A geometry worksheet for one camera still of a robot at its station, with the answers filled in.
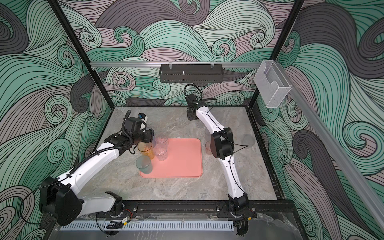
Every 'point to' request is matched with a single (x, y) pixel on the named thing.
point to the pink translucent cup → (208, 148)
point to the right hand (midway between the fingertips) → (193, 116)
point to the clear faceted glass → (160, 150)
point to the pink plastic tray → (184, 159)
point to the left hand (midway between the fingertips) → (149, 130)
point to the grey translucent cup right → (248, 140)
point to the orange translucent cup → (146, 147)
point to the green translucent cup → (144, 164)
